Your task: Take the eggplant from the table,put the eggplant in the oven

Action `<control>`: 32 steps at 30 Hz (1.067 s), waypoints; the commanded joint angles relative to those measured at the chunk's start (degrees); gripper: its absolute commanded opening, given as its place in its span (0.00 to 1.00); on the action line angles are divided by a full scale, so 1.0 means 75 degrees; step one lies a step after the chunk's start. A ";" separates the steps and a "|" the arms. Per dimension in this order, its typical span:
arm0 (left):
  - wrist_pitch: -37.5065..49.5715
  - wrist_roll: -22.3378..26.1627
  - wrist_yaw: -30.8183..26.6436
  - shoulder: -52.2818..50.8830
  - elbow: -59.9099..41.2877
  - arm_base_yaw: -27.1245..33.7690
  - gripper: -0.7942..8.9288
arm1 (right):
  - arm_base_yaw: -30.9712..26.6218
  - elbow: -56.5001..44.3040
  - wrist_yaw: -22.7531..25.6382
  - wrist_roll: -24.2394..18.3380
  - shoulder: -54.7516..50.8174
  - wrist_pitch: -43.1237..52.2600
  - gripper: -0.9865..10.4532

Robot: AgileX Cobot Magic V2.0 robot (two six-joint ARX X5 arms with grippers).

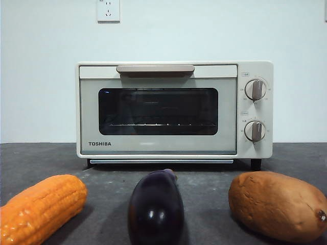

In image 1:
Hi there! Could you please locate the glass oven door with handle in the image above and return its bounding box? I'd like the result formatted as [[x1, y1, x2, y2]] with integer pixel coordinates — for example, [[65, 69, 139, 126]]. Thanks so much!
[[79, 65, 238, 156]]

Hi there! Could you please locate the dark purple eggplant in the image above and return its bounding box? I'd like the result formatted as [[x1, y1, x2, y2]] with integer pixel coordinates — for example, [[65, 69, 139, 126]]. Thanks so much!
[[127, 168, 185, 245]]

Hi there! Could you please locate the cream Toshiba toaster oven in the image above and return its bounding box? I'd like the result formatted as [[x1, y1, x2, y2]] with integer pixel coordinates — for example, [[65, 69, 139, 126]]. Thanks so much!
[[75, 60, 274, 171]]

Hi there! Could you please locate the metal crumb tray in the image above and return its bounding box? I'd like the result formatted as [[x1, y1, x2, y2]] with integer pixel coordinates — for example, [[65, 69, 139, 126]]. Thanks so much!
[[88, 158, 235, 165]]

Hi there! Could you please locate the small timer knob with beige grip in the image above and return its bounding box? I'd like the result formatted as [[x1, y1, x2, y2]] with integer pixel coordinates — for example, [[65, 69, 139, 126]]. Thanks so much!
[[244, 120, 267, 142]]

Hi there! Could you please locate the large temperature knob with beige grip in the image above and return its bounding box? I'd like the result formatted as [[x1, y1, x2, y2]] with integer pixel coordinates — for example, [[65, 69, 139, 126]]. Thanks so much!
[[244, 79, 268, 101]]

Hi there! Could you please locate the brown sweet potato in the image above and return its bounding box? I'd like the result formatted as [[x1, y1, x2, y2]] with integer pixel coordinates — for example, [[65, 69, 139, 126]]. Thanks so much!
[[228, 171, 327, 243]]

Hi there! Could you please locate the orange corn cob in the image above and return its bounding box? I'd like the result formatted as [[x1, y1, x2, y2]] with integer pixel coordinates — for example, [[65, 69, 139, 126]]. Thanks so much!
[[0, 174, 88, 245]]

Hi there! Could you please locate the wire oven rack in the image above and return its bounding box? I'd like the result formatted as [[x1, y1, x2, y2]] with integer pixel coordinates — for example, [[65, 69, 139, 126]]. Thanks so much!
[[106, 123, 215, 128]]

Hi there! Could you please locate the white wall socket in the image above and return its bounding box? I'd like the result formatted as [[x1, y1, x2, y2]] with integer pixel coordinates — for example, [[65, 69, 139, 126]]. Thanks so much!
[[97, 0, 121, 23]]

